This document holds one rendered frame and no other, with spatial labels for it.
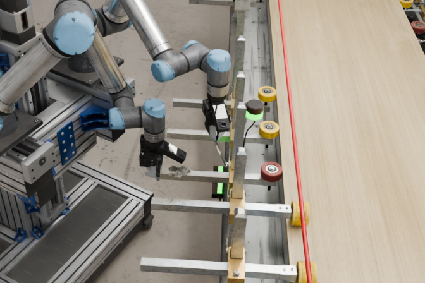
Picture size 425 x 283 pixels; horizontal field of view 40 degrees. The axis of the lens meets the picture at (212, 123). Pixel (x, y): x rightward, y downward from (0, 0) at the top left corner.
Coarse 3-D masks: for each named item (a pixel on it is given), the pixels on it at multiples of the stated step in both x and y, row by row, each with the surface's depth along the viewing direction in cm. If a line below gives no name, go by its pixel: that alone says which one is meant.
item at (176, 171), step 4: (168, 168) 219; (172, 168) 218; (176, 168) 217; (180, 168) 216; (184, 168) 219; (188, 168) 218; (172, 172) 216; (176, 172) 216; (180, 172) 216; (184, 172) 216; (188, 172) 217; (176, 176) 215; (180, 176) 216
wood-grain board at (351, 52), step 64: (320, 0) 327; (384, 0) 331; (320, 64) 274; (384, 64) 276; (320, 128) 236; (384, 128) 237; (320, 192) 207; (384, 192) 208; (320, 256) 184; (384, 256) 185
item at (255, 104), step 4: (252, 100) 203; (256, 100) 203; (248, 104) 201; (252, 104) 201; (256, 104) 201; (260, 104) 202; (252, 108) 200; (256, 108) 200; (260, 108) 200; (252, 124) 207; (248, 128) 209; (244, 140) 212; (244, 144) 213
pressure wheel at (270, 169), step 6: (270, 162) 217; (264, 168) 214; (270, 168) 214; (276, 168) 215; (264, 174) 213; (270, 174) 212; (276, 174) 212; (270, 180) 213; (276, 180) 213; (270, 186) 220
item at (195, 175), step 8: (168, 176) 217; (184, 176) 217; (192, 176) 217; (200, 176) 217; (208, 176) 216; (216, 176) 217; (224, 176) 217; (248, 176) 217; (256, 176) 218; (256, 184) 218; (264, 184) 218; (272, 184) 217
